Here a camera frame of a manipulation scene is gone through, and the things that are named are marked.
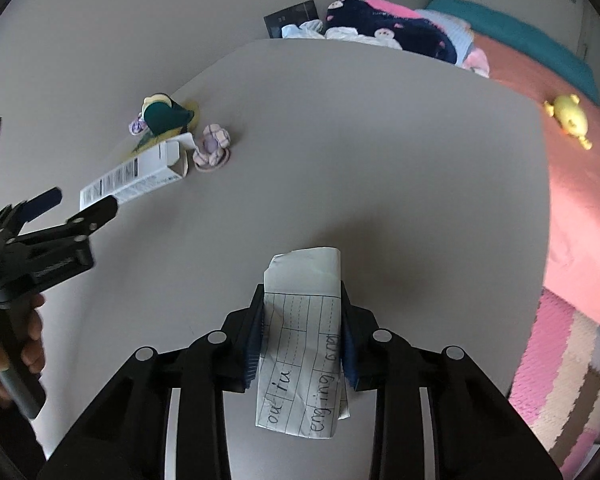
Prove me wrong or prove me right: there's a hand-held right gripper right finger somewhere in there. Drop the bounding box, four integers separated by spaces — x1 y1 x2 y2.
339 280 563 480

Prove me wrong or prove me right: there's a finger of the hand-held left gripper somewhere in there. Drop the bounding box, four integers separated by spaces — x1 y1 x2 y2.
10 195 119 256
0 186 63 233

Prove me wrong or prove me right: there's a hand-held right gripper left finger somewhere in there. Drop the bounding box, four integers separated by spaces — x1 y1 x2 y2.
37 282 267 480

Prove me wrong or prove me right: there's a small white carton box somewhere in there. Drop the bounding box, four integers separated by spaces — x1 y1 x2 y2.
79 135 201 211

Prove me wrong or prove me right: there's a lined paper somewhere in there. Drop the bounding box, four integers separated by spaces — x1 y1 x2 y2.
255 246 352 442

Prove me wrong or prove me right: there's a person's left hand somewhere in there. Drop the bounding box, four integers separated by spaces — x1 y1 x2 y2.
0 291 47 408

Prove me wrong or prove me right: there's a green yellow toy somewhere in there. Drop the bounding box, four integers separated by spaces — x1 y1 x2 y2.
130 92 201 156

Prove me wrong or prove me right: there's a purple plaid cloth toy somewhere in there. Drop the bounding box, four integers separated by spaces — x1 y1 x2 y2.
192 124 232 173

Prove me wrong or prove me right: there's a pastel foam floor mat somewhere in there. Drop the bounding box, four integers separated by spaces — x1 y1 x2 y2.
507 287 600 471

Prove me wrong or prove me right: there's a pink bed sheet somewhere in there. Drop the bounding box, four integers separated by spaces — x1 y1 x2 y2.
472 30 600 333

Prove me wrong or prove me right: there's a white blue cloth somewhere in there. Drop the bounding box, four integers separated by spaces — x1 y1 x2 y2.
280 19 326 40

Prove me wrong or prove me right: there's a yellow duck toy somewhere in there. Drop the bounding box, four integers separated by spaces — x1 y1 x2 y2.
543 94 593 151

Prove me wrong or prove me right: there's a navy patterned garment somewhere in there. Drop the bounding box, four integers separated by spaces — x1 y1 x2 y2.
325 0 458 65

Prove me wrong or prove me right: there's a light blue garment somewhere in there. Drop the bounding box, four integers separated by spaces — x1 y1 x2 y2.
415 9 491 78

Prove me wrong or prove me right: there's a pink garment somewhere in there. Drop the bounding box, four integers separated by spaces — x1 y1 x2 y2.
365 0 421 21

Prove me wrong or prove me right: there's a teal pillow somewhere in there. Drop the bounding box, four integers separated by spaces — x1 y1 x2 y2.
425 0 599 106

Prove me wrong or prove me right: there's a dark wall outlet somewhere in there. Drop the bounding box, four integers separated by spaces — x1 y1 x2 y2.
263 0 322 39

